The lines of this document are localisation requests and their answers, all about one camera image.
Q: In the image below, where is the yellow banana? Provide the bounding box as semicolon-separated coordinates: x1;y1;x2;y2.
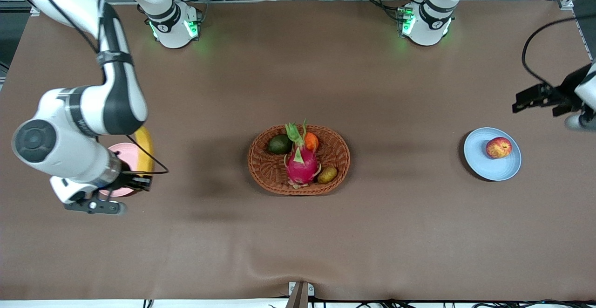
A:
132;126;155;178

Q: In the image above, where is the red yellow apple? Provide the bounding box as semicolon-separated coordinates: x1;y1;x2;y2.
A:
486;137;513;159

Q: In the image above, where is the pink round plate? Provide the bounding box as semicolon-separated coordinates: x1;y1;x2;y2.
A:
99;143;143;198

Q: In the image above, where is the light blue round plate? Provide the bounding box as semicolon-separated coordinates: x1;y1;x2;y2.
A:
464;127;522;181

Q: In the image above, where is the dark green avocado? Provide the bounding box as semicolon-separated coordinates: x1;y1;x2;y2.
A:
267;134;293;155

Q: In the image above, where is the pink dragon fruit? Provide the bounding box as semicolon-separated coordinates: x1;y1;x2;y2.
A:
284;121;322;188

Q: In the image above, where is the brown wicker basket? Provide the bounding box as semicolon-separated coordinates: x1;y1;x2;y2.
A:
248;124;351;196

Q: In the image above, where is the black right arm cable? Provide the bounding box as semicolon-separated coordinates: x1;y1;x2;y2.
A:
26;0;169;175

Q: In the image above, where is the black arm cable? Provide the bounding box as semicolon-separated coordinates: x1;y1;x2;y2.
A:
521;17;578;90
26;0;169;175

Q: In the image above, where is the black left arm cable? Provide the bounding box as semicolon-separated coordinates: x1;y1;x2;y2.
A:
521;17;578;90

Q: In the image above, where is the metal table edge bracket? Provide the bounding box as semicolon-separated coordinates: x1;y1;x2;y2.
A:
285;281;315;308

